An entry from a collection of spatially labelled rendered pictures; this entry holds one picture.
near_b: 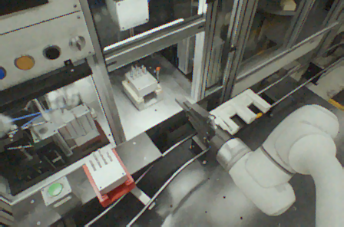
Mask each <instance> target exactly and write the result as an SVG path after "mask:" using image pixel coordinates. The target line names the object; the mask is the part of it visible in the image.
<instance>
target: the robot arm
mask: <svg viewBox="0 0 344 227"><path fill-rule="evenodd" d="M175 101H176V102H177V103H178V104H179V106H180V107H181V108H183V110H185V112H186V113H187V114H186V115H185V116H186V117H189V118H188V120H189V121H190V122H191V123H192V125H193V127H194V128H195V130H197V132H198V133H199V134H200V136H201V138H202V139H203V141H204V142H205V143H206V142H209V144H208V147H209V148H210V149H211V150H212V151H213V152H214V153H215V155H216V156H217V161H219V163H220V164H221V165H222V166H223V167H224V169H225V170H226V171H227V172H228V173H229V174H230V176H231V177H232V178H233V181H234V182H235V184H236V185H237V187H238V188H239V189H240V191H241V192H242V193H243V194H244V195H245V196H246V197H247V198H248V199H249V200H250V201H251V202H252V204H254V205H255V206H256V207H257V208H259V209H260V210H262V211H263V212H265V214H267V215H271V216H276V215H279V214H282V213H283V212H285V211H286V210H287V209H288V208H289V207H290V206H291V205H292V204H293V203H294V202H295V200H296V199H295V196H294V191H293V188H292V186H291V185H290V184H289V183H288V181H289V180H290V178H291V177H292V176H293V175H294V174H295V173H296V172H298V173H301V174H304V175H305V174H311V175H312V178H314V183H315V185H316V227H344V169H343V168H342V166H341V165H340V163H339V161H338V160H337V159H336V146H335V144H334V139H335V138H336V136H337V134H338V132H339V121H338V119H337V117H336V115H335V114H333V113H332V112H329V110H327V109H326V108H323V107H321V106H318V105H315V104H313V105H306V106H303V107H301V108H299V109H297V110H295V111H294V112H293V113H291V114H290V115H289V116H288V117H287V118H286V119H285V120H283V122H281V123H280V124H279V125H278V127H276V128H275V129H274V130H273V132H272V133H271V134H270V135H269V136H268V137H267V139H266V141H265V142H264V143H263V145H262V146H261V147H259V148H258V149H257V150H256V151H251V149H250V148H249V147H247V146H246V145H245V143H243V141H242V140H240V138H235V137H234V136H233V135H232V134H231V133H230V132H229V131H228V130H221V129H220V127H219V126H218V125H217V124H216V123H215V119H216V115H213V114H211V113H209V112H208V111H206V110H205V109H204V108H202V107H201V106H200V105H198V104H191V103H190V101H188V100H187V98H186V97H185V96H184V95H183V94H181V95H179V96H178V97H175Z"/></svg>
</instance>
